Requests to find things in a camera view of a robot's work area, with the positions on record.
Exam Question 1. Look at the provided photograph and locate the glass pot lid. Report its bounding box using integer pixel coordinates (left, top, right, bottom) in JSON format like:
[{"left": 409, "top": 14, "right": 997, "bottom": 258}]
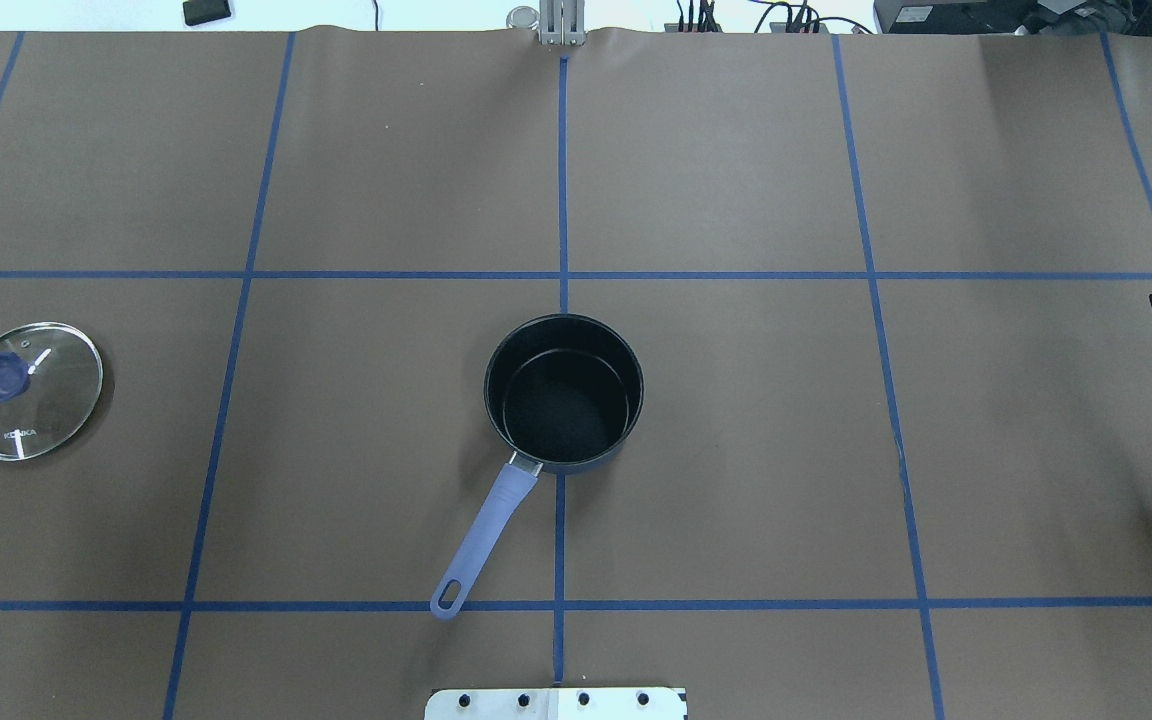
[{"left": 0, "top": 323, "right": 105, "bottom": 462}]

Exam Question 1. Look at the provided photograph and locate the brown table mat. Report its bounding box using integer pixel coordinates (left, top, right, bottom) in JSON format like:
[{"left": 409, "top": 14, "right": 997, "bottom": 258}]
[{"left": 0, "top": 26, "right": 1152, "bottom": 719}]

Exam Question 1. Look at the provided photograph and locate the dark blue saucepan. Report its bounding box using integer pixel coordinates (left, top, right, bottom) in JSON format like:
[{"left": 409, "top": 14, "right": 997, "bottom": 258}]
[{"left": 429, "top": 313, "right": 645, "bottom": 621}]

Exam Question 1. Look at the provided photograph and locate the white mounting plate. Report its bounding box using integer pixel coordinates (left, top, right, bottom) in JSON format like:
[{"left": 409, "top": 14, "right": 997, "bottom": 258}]
[{"left": 424, "top": 685, "right": 689, "bottom": 719}]

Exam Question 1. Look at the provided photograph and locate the small black box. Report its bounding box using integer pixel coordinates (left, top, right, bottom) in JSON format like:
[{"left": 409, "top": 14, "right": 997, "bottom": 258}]
[{"left": 180, "top": 0, "right": 232, "bottom": 28}]

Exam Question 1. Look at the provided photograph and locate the aluminium frame post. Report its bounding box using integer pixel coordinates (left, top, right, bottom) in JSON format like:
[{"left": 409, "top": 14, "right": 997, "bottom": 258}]
[{"left": 538, "top": 0, "right": 588, "bottom": 47}]

